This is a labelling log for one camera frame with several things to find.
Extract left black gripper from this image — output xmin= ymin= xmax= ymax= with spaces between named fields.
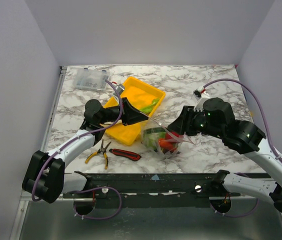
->
xmin=98 ymin=97 xmax=149 ymax=126

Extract red toy tomato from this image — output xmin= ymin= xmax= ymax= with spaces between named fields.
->
xmin=164 ymin=132 xmax=182 ymax=144

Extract green toy cabbage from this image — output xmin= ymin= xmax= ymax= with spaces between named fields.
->
xmin=141 ymin=127 xmax=166 ymax=152

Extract red toy chili pepper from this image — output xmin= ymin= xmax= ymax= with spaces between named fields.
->
xmin=158 ymin=138 xmax=177 ymax=151

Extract clear zip top bag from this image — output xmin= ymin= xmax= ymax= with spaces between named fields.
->
xmin=140 ymin=112 xmax=194 ymax=159

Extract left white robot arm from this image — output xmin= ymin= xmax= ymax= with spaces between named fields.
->
xmin=22 ymin=97 xmax=148 ymax=203

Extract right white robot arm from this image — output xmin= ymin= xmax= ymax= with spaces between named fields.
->
xmin=167 ymin=97 xmax=282 ymax=213

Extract toy celery bunch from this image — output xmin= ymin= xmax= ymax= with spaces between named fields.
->
xmin=139 ymin=98 xmax=160 ymax=115

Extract yellow plastic tray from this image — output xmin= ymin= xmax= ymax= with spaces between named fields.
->
xmin=105 ymin=76 xmax=166 ymax=146

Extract red black utility knife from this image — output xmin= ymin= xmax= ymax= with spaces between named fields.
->
xmin=109 ymin=148 xmax=142 ymax=162

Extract clear plastic screw box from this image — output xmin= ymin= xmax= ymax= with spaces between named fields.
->
xmin=73 ymin=68 xmax=110 ymax=91

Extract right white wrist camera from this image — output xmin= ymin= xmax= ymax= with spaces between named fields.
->
xmin=193 ymin=86 xmax=211 ymax=112

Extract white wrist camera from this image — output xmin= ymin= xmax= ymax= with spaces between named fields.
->
xmin=113 ymin=84 xmax=125 ymax=102
xmin=193 ymin=86 xmax=211 ymax=112

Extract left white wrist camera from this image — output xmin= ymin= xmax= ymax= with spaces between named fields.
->
xmin=113 ymin=84 xmax=125 ymax=102

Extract yellow handled pliers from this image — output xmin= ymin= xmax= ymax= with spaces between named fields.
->
xmin=84 ymin=139 xmax=112 ymax=170

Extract black metal base rail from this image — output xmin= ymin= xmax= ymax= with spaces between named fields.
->
xmin=62 ymin=173 xmax=230 ymax=209

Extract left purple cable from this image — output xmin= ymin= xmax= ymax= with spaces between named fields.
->
xmin=30 ymin=79 xmax=126 ymax=221

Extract purple cable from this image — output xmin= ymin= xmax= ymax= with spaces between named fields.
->
xmin=30 ymin=79 xmax=126 ymax=221
xmin=192 ymin=78 xmax=282 ymax=218

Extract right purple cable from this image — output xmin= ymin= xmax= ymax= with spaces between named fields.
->
xmin=192 ymin=78 xmax=282 ymax=218

